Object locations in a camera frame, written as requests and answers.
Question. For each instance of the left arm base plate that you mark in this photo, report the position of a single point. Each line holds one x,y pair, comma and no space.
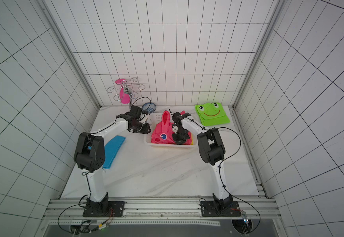
104,209

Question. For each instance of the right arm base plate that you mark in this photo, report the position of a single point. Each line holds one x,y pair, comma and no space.
209,209

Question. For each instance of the silver cup holder stand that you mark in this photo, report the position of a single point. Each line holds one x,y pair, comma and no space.
134,88

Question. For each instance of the aluminium mounting rail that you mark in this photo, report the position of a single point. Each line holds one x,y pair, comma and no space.
159,211

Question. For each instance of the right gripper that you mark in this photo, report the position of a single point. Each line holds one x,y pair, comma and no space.
179,135

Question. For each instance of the white plastic basket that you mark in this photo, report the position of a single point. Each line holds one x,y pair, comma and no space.
153,120

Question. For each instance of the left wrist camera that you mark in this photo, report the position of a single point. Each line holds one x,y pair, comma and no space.
144,118

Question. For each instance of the pink rabbit raincoat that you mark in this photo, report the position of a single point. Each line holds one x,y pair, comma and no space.
163,132

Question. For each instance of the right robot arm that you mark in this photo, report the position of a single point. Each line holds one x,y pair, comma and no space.
211,150

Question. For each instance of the blue raincoat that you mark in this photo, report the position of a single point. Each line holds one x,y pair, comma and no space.
111,150

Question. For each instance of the blue patterned bowl rear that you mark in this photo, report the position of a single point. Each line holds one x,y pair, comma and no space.
150,107

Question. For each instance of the pink cup on stand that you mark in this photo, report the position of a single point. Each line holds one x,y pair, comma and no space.
124,96

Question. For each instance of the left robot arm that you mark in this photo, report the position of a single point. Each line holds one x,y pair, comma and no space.
90,149

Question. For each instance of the green frog raincoat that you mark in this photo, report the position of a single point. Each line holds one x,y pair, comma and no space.
211,114

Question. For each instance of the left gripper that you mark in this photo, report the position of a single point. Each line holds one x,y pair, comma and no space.
145,131

